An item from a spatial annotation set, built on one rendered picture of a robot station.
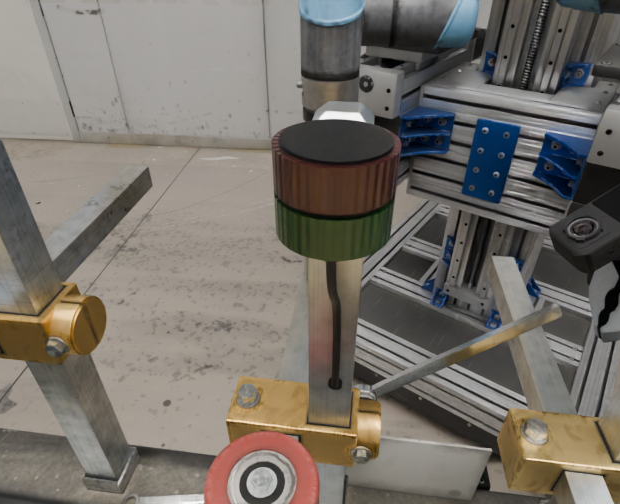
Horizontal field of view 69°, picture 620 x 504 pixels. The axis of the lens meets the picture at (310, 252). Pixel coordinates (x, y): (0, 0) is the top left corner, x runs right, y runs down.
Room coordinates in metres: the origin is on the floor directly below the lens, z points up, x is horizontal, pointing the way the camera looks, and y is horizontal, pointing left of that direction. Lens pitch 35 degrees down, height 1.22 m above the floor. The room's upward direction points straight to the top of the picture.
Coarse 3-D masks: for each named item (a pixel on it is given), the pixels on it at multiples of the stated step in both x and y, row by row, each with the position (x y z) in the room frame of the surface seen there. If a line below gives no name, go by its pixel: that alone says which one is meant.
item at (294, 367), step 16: (304, 272) 0.45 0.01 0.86; (304, 288) 0.42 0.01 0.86; (304, 304) 0.39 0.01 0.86; (304, 320) 0.37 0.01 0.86; (288, 336) 0.34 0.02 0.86; (304, 336) 0.34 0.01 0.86; (288, 352) 0.32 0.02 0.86; (304, 352) 0.32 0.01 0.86; (288, 368) 0.30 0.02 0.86; (304, 368) 0.30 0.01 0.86
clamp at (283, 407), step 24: (240, 384) 0.27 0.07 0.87; (264, 384) 0.27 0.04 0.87; (288, 384) 0.27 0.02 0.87; (240, 408) 0.24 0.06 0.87; (264, 408) 0.24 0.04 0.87; (288, 408) 0.24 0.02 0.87; (360, 408) 0.25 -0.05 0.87; (240, 432) 0.23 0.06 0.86; (288, 432) 0.23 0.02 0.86; (312, 432) 0.22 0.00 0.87; (336, 432) 0.22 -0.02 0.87; (360, 432) 0.23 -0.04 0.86; (312, 456) 0.22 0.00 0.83; (336, 456) 0.22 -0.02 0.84; (360, 456) 0.21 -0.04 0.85
